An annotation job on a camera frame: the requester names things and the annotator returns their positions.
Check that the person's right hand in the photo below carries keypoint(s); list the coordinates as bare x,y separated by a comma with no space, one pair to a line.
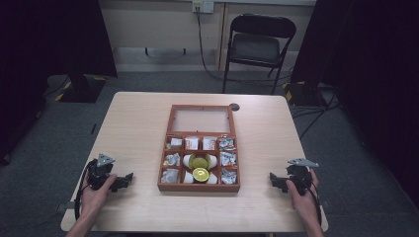
304,204

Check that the black curtain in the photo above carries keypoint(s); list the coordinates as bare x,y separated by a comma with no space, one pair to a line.
39,49
372,65

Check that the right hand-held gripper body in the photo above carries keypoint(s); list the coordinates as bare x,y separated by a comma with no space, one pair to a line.
299,177

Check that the black stand base striped tape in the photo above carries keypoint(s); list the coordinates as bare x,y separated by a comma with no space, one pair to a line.
82,90
301,94

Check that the crumpled grey packet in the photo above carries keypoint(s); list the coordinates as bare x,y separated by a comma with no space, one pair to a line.
172,159
170,176
174,143

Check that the round container with green lid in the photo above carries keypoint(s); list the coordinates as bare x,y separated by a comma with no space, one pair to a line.
201,174
199,162

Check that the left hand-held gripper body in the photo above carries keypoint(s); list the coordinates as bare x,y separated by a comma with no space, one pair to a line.
99,171

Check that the small white cup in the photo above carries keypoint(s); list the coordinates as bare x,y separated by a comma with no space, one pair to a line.
186,160
188,177
212,178
213,161

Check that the black folding chair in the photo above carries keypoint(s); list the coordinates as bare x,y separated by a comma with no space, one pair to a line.
257,47

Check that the brown wooden compartment box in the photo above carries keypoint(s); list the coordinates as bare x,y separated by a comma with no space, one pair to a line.
201,188

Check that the white wall socket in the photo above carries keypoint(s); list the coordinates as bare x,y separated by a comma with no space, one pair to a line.
203,6

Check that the white packet with blue print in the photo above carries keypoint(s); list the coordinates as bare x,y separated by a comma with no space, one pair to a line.
229,176
228,159
227,144

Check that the person's left hand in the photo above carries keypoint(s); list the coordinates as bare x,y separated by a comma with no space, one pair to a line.
94,199

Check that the white packet with red print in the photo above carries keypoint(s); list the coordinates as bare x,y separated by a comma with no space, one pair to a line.
209,143
191,143

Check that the round table grommet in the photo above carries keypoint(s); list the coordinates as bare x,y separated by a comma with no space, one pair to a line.
234,107

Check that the small dark floor object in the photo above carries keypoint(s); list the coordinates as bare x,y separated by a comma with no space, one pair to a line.
94,128

